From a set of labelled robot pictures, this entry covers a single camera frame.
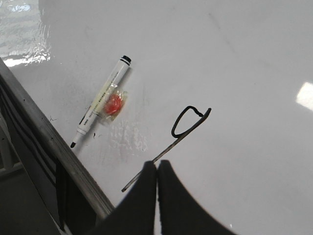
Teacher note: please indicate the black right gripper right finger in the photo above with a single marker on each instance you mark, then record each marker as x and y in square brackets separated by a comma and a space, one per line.
[180, 214]

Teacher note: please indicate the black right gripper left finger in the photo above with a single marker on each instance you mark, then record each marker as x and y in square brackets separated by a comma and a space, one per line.
[135, 215]

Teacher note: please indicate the white whiteboard marker pen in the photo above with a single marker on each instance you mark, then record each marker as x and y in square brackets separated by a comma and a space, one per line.
[101, 98]

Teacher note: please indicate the white whiteboard with aluminium frame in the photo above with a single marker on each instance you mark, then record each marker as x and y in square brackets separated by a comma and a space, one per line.
[250, 164]

